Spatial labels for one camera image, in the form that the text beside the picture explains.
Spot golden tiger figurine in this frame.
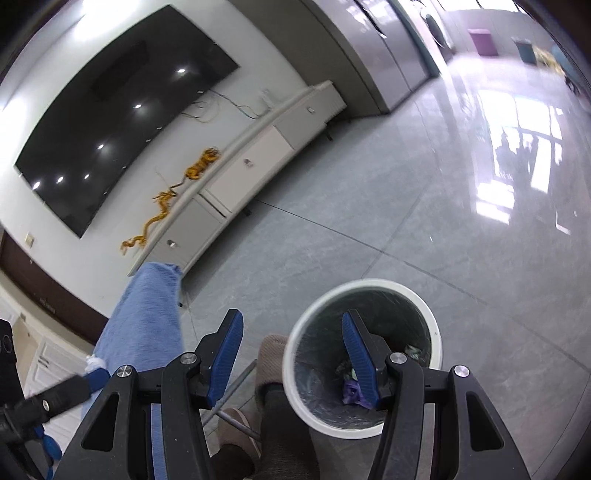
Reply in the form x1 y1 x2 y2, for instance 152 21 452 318
184 147 221 181

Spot purple trash piece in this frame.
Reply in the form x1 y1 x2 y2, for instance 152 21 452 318
342 378 373 410

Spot white wall cupboards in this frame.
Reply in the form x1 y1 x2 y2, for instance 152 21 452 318
0 271 93 444

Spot white washing machine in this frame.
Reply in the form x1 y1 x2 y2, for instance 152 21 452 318
419 0 455 63

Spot purple storage box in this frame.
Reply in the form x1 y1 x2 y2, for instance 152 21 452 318
468 29 499 57

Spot black wall television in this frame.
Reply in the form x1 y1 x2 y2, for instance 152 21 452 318
16 6 239 237

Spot golden dragon figurine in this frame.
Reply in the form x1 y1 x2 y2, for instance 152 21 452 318
119 184 187 255

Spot white TV cabinet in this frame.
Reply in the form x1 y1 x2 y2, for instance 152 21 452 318
128 81 346 276

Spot brown slipper foot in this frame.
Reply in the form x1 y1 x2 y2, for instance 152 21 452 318
211 334 321 479

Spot white round trash bin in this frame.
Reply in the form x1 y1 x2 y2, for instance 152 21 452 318
283 279 443 440

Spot brown entrance door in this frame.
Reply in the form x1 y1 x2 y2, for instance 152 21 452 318
1 232 107 345

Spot teal bin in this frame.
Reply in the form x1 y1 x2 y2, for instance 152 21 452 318
513 38 537 66

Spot grey refrigerator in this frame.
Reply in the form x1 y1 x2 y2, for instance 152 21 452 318
304 1 441 117

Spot blue towel mat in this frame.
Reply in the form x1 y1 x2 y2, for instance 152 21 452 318
43 261 184 480

